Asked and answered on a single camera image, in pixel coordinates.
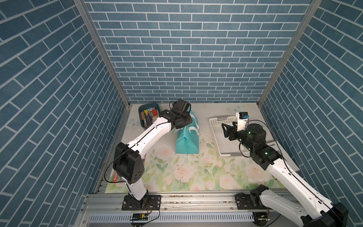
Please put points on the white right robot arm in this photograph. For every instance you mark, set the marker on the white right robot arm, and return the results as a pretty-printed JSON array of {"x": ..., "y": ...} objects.
[{"x": 312, "y": 210}]

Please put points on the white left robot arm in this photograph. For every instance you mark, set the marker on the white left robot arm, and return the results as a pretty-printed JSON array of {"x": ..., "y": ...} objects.
[{"x": 128, "y": 157}]

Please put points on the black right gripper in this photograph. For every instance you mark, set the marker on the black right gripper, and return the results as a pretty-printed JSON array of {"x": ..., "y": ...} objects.
[{"x": 230, "y": 129}]

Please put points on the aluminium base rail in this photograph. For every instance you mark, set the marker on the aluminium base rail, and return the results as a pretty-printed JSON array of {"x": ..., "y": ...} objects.
[{"x": 174, "y": 202}]

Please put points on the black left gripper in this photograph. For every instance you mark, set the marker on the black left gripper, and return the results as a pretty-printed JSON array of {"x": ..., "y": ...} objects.
[{"x": 189, "y": 119}]

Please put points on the white perforated plastic basket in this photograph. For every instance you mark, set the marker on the white perforated plastic basket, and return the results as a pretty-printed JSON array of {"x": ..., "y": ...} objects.
[{"x": 224, "y": 147}]

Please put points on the floral table mat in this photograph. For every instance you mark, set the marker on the floral table mat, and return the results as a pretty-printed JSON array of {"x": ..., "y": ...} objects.
[{"x": 167, "y": 171}]

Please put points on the small green circuit board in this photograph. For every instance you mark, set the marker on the small green circuit board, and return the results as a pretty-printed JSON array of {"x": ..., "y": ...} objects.
[{"x": 139, "y": 217}]

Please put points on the dark teal storage bin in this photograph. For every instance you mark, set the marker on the dark teal storage bin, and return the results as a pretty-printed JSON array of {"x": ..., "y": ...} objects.
[{"x": 146, "y": 116}]

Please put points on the colourful illustrated children's book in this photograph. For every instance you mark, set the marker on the colourful illustrated children's book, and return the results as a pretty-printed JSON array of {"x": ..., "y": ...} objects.
[{"x": 116, "y": 178}]

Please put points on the teal insulated delivery bag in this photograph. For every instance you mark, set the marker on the teal insulated delivery bag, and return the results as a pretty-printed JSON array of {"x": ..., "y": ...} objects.
[{"x": 188, "y": 138}]

